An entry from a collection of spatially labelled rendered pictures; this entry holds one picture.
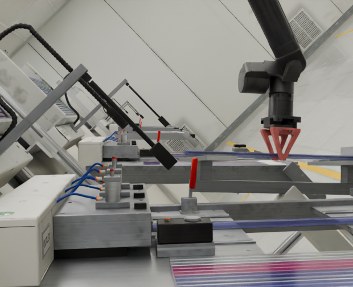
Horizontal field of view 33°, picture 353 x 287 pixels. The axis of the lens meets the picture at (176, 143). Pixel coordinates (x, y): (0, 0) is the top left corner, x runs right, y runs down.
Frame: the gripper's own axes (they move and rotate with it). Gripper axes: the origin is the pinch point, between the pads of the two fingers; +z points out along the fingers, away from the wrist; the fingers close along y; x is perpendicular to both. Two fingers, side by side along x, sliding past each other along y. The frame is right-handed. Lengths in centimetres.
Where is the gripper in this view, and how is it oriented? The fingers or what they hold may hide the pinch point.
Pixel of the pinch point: (278, 156)
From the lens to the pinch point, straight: 139.3
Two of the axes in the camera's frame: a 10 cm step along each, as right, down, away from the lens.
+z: -0.4, 10.0, -0.4
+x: 9.8, 0.5, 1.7
